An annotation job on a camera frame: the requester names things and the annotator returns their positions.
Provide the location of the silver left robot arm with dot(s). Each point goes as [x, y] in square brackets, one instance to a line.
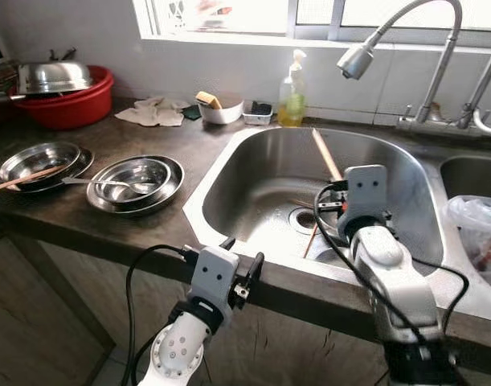
[181, 347]

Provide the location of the wooden chopstick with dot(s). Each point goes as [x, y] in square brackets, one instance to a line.
[20, 180]
[325, 153]
[311, 241]

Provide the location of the stainless steel double sink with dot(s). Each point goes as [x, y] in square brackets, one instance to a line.
[261, 181]

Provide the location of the shallow steel plate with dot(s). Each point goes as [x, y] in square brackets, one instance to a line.
[174, 181]
[83, 165]

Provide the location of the yellow dish soap bottle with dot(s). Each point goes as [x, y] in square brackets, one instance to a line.
[292, 96]

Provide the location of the small clear plastic tray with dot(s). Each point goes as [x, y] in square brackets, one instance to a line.
[259, 114]

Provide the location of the white plastic container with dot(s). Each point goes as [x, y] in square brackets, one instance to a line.
[225, 114]

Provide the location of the green scrub pad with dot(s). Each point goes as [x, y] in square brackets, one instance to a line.
[190, 113]

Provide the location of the steel spoon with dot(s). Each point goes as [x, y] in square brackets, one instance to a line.
[100, 182]

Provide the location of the yellow sponge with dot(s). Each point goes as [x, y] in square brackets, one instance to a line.
[207, 100]

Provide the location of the clear plastic bag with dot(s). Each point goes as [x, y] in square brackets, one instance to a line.
[478, 233]

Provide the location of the beige dish cloth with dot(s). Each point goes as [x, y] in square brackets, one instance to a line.
[153, 112]

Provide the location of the wooden base cabinet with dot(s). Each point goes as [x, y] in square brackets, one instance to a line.
[60, 314]

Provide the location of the plain steel faucet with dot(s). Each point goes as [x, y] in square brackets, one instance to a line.
[483, 84]

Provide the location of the red plastic basin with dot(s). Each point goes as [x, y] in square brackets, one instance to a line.
[72, 108]

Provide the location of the large steel mixing bowl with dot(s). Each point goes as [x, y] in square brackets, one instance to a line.
[54, 77]

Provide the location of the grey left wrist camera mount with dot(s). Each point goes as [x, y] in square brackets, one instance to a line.
[213, 277]

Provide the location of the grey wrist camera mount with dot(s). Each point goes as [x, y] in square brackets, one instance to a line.
[366, 193]
[213, 277]

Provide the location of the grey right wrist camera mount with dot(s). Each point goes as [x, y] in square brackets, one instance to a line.
[366, 193]

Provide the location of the grey window frame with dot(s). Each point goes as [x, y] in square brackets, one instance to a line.
[313, 32]

